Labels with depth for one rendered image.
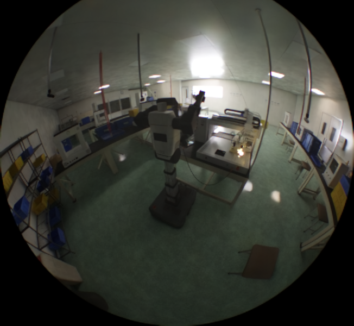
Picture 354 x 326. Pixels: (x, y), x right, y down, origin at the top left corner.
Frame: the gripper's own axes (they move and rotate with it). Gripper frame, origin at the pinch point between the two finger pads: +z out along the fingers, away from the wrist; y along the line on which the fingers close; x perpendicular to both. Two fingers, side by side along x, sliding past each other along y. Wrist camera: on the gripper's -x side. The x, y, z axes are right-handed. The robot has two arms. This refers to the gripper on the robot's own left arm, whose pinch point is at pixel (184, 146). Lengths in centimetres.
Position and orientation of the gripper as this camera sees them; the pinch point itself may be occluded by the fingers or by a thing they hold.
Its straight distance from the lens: 148.7
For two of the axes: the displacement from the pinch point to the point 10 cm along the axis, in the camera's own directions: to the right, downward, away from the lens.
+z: 3.8, 5.5, 7.4
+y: -7.3, -3.1, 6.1
